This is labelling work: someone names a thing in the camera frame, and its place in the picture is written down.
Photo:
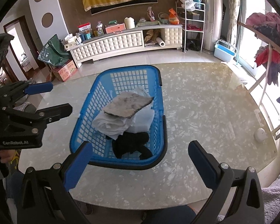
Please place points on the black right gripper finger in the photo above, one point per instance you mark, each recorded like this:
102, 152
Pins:
55, 113

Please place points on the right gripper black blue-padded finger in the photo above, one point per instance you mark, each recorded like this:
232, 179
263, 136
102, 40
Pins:
247, 205
45, 196

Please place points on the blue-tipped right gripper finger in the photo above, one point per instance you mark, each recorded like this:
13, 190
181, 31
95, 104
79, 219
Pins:
38, 88

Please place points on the grey fluffy cloth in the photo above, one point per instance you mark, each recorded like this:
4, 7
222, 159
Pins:
127, 104

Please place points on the white foam sponge block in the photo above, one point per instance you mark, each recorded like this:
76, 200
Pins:
142, 121

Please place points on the person's left hand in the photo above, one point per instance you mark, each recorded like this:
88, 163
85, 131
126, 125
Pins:
6, 156

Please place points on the grey knitted cushion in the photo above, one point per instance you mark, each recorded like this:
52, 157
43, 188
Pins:
271, 201

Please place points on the red cardboard box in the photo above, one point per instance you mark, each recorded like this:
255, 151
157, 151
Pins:
64, 72

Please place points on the green plastic bag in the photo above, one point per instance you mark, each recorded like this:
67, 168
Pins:
53, 53

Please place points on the white folded towel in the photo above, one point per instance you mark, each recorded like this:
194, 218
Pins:
114, 126

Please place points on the small white round device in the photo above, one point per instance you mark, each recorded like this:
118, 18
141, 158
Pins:
260, 135

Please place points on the blue plastic laundry basket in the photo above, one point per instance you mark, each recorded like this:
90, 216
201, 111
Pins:
107, 86

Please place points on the red white box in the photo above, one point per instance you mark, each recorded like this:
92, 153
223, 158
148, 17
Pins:
85, 28

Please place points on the black cloth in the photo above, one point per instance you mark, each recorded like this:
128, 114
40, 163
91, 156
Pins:
130, 143

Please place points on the pink storage box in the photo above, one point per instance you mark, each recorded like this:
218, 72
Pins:
115, 28

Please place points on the white plastic jug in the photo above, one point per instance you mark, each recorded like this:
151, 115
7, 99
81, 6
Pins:
129, 23

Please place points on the white paper roll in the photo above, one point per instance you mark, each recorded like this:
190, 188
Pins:
160, 42

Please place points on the white tufted tv cabinet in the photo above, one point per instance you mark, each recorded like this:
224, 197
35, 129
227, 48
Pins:
125, 42

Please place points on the red garment hanging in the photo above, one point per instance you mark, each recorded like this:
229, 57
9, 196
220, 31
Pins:
262, 58

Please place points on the orange bag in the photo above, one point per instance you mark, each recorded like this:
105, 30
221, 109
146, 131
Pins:
173, 17

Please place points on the white blue plastic crate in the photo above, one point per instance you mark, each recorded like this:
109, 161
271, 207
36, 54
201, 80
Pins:
224, 51

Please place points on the wooden clothes drying rack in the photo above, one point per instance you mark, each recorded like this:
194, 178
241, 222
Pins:
269, 56

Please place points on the white metal shelf rack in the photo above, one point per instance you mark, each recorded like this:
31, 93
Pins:
193, 25

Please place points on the pink purple clothes on rack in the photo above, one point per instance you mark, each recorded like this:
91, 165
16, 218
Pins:
267, 24

